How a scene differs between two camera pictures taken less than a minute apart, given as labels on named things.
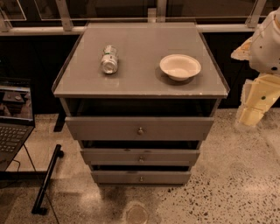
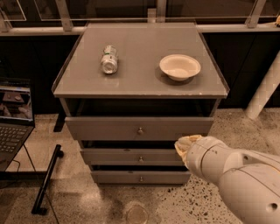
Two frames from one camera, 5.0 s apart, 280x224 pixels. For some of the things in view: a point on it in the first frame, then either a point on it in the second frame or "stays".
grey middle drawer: (139, 157) stays
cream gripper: (266, 49) → (194, 157)
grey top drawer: (139, 129) stays
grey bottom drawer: (140, 178) stays
